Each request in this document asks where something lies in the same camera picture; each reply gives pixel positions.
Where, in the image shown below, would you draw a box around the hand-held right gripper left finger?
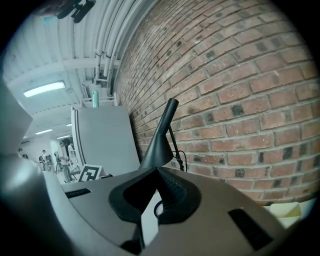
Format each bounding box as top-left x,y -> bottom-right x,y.
61,167 -> 161,256

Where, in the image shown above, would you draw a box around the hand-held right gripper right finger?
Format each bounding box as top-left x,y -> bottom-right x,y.
139,167 -> 287,256

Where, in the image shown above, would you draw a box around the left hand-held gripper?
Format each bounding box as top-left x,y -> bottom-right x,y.
77,164 -> 103,183

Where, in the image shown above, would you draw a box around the black desk lamp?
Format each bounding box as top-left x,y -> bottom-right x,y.
138,97 -> 188,173

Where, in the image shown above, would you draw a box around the grey partition panel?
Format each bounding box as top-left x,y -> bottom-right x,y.
70,104 -> 141,177

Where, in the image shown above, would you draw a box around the white table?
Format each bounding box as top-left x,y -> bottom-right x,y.
141,191 -> 316,247

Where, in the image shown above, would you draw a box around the long ceiling light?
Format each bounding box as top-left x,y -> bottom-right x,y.
23,80 -> 66,99

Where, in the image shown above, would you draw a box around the white ceiling pipes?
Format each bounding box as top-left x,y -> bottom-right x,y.
93,0 -> 161,78

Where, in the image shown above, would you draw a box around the black lamp cable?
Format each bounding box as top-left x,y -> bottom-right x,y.
153,149 -> 189,219

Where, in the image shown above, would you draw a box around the green cylinder post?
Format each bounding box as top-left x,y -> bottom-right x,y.
90,90 -> 100,109

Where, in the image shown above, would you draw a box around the black head-worn camera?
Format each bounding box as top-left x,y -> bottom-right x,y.
54,0 -> 97,24

